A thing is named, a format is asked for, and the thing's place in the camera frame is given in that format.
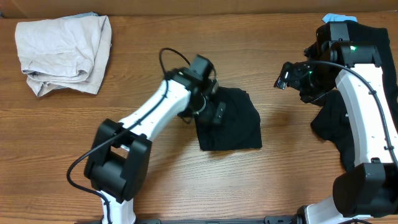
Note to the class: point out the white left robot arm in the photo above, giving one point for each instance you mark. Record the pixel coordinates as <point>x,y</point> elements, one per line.
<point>119,161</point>

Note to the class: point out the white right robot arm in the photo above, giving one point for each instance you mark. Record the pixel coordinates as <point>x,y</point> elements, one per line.
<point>355,70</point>

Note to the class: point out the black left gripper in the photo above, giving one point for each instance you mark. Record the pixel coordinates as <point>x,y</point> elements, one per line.
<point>218,112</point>

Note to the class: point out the light blue garment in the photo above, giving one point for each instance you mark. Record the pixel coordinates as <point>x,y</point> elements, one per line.
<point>330,17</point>

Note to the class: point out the folded beige trousers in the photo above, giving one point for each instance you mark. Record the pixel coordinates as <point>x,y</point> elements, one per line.
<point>68,52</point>

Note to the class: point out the black t-shirt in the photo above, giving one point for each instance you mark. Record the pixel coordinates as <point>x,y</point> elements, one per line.
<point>240,125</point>

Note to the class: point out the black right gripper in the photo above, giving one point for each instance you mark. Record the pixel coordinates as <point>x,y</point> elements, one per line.
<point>294,73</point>

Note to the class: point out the black logo shirt pile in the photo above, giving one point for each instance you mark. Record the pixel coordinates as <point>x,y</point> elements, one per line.
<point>332,123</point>

